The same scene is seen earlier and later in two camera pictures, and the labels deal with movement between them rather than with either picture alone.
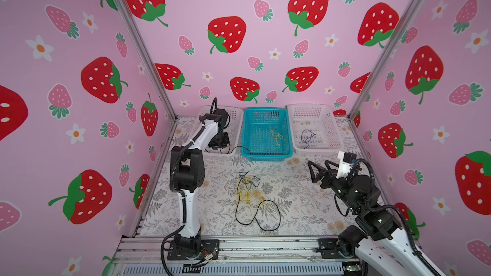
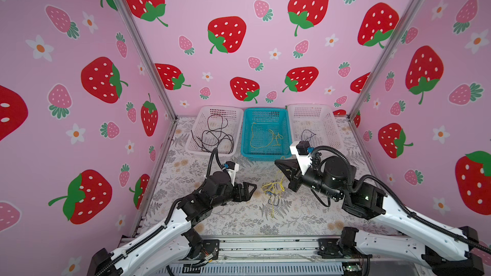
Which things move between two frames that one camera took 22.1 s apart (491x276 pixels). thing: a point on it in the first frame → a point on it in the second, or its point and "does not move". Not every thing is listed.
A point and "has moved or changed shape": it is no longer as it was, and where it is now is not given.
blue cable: x=301 y=137 does not move
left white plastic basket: x=236 y=115 does not move
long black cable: x=257 y=211 has moved or changed shape
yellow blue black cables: x=246 y=192 → x=273 y=189
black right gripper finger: x=320 y=169 → x=291 y=168
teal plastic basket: x=266 y=134 does not move
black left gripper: x=224 y=144 → x=245 y=184
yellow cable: x=276 y=136 does not move
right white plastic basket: x=314 y=128 does not move
